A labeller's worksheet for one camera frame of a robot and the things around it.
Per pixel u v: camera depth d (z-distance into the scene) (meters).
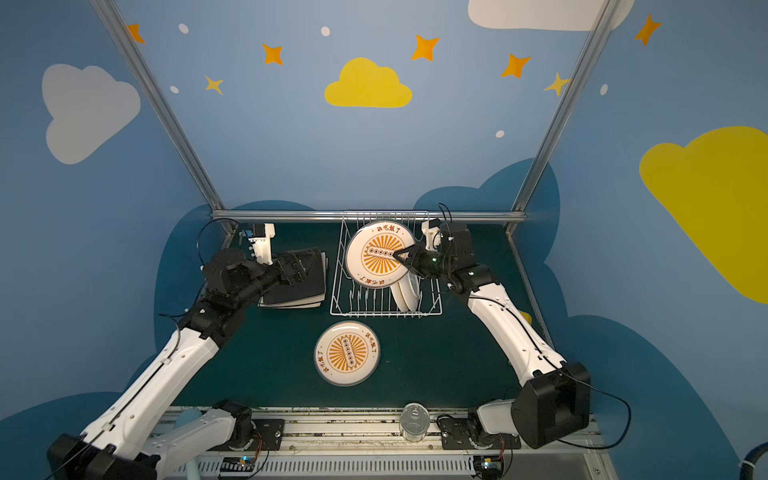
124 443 0.38
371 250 0.80
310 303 0.96
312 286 0.64
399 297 0.86
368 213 1.50
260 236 0.62
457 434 0.75
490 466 0.73
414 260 0.67
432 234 0.72
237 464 0.73
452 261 0.59
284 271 0.62
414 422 0.72
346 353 0.88
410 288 0.89
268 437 0.74
